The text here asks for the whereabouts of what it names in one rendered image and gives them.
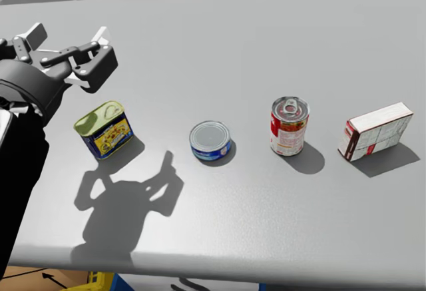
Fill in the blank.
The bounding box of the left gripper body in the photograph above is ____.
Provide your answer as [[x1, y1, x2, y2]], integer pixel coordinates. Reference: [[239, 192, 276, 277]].
[[0, 58, 73, 127]]

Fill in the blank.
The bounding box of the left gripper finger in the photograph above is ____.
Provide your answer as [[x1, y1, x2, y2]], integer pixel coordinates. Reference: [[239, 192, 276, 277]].
[[39, 26, 119, 95], [0, 22, 49, 67]]

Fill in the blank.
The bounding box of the green and blue rectangular can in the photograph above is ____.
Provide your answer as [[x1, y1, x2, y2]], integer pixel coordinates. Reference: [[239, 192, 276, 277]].
[[73, 101, 135, 161]]

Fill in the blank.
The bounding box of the blue flat can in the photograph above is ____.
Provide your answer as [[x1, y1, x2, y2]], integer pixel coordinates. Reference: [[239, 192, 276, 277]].
[[189, 121, 232, 162]]

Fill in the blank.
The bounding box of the red and white can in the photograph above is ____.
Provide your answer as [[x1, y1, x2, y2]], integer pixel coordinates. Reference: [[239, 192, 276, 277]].
[[270, 96, 310, 156]]

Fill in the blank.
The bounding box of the brown box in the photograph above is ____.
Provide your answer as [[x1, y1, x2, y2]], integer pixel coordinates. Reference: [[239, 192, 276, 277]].
[[0, 265, 90, 291]]

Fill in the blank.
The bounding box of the red and white carton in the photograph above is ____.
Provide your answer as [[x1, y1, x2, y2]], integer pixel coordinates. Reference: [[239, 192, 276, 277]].
[[337, 101, 415, 162]]

